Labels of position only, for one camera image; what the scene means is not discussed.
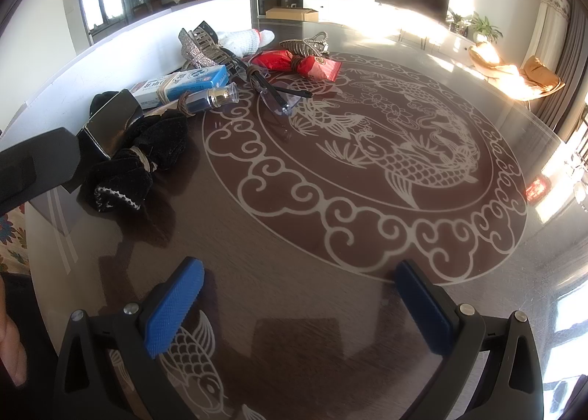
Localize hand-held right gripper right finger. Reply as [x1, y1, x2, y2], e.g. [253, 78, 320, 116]
[395, 260, 545, 420]

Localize black velvet cloth bundle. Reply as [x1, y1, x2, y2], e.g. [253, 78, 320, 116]
[79, 110, 189, 213]

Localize small hairpin leg table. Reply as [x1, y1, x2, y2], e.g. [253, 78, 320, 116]
[399, 27, 430, 51]

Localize white knit glove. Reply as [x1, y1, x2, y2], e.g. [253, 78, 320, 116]
[216, 27, 276, 55]

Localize small blue perfume bottle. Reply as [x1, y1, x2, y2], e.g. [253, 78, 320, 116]
[178, 81, 240, 116]

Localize small green potted plant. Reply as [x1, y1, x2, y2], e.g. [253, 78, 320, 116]
[448, 9, 474, 35]

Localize orange lounge chair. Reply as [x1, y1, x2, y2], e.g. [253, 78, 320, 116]
[469, 41, 567, 104]

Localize floral patterned cloth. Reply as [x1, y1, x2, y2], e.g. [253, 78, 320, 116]
[0, 209, 31, 274]

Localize red snack packet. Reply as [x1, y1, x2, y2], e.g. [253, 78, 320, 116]
[250, 50, 343, 82]

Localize white television console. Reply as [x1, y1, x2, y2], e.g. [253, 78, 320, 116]
[303, 0, 488, 62]

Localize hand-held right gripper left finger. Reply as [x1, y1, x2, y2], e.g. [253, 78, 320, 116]
[53, 257, 205, 420]

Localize blue white medicine box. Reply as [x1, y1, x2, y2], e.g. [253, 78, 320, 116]
[129, 64, 230, 111]

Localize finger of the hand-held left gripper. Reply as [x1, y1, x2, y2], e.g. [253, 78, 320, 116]
[0, 126, 82, 215]

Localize cardboard box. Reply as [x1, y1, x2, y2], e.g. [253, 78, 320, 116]
[265, 7, 319, 21]

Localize gold pearl claw clip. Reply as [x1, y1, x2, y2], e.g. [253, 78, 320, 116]
[280, 32, 331, 56]

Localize rimless eyeglasses black temples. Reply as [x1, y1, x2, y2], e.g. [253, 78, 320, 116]
[239, 57, 314, 118]

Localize person's left forearm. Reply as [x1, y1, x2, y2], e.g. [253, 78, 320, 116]
[0, 273, 28, 386]

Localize large green potted plant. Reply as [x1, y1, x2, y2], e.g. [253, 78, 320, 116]
[471, 13, 503, 42]

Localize white patterned curtain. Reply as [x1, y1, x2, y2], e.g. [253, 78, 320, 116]
[537, 0, 570, 76]

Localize grey curtain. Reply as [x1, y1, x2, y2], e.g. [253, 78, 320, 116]
[535, 0, 588, 145]

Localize dark patterned glass desktop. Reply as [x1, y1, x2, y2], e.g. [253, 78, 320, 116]
[23, 18, 588, 420]

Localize black glossy pouch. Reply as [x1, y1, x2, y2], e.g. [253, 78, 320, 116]
[78, 89, 143, 159]

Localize white partition board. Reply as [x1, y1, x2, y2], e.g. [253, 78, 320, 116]
[0, 0, 253, 237]

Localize silver glitter hair clip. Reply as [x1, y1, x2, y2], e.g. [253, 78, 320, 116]
[178, 21, 242, 81]

